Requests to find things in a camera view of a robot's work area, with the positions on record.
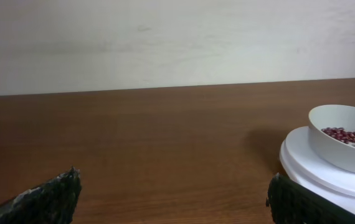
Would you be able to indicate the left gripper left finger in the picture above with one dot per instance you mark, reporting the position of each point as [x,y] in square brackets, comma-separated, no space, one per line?
[52,202]

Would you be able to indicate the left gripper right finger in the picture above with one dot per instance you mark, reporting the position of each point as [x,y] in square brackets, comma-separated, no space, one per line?
[292,203]

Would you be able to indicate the white digital kitchen scale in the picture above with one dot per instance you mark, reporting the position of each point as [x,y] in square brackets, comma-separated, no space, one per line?
[306,168]

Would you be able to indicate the red beans in bowl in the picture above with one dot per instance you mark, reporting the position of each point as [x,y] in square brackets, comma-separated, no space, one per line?
[341,135]

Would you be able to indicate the white round bowl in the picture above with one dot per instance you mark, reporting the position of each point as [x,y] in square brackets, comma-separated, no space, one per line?
[336,152]

